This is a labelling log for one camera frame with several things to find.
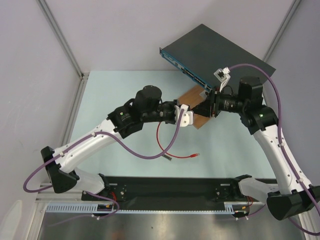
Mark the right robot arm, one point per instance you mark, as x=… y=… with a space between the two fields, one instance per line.
x=294 y=194

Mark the wooden base board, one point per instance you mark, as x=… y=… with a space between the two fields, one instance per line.
x=193 y=97

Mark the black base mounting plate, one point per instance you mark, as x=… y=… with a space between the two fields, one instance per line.
x=169 y=193

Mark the silver SFP module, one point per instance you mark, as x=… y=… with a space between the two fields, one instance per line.
x=167 y=157

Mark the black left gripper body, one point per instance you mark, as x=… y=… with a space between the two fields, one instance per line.
x=166 y=111

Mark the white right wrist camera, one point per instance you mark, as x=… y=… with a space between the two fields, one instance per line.
x=223 y=75

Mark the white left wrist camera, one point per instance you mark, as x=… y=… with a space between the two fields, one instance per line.
x=184 y=116

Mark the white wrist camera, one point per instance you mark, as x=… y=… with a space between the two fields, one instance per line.
x=223 y=75
x=184 y=116

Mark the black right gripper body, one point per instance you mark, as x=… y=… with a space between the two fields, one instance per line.
x=213 y=104

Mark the white slotted cable duct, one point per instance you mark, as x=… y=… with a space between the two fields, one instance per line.
x=94 y=208

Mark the blue network switch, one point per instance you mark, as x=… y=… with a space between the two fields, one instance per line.
x=201 y=52

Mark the aluminium frame rail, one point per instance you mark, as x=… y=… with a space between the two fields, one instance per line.
x=49 y=196

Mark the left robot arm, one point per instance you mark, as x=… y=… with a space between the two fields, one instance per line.
x=146 y=107

